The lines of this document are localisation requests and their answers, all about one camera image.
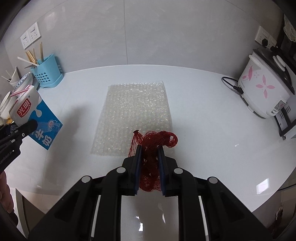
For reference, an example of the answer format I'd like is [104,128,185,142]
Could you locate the blue white milk carton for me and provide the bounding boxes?
[9,85,63,150]

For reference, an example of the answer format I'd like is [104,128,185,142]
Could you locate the red mesh net bag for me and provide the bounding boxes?
[128,130,178,192]

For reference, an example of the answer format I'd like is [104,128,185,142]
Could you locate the person's left hand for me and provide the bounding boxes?
[0,171,14,213]

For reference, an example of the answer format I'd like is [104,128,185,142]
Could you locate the white cup with sticks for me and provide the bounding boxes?
[1,67,20,87]

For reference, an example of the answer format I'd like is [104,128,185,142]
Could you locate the stacked white plates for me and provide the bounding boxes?
[13,72,40,92]

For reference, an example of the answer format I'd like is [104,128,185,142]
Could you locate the blue utensil holder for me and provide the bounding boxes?
[30,54,64,88]

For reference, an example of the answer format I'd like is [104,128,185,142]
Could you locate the clear bubble wrap sheet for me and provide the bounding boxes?
[91,82,172,157]

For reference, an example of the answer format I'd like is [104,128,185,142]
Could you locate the white microwave oven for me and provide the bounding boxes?
[275,95,296,140]

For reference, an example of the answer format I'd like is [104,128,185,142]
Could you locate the white floral rice cooker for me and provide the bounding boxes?
[238,48,295,118]

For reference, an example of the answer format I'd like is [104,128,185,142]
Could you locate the white wall socket panel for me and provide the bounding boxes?
[20,22,41,50]

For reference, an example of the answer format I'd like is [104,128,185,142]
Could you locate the black power cord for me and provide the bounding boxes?
[221,76,244,95]

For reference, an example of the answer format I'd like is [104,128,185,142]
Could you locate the right wall power socket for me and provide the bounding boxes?
[255,26,277,49]

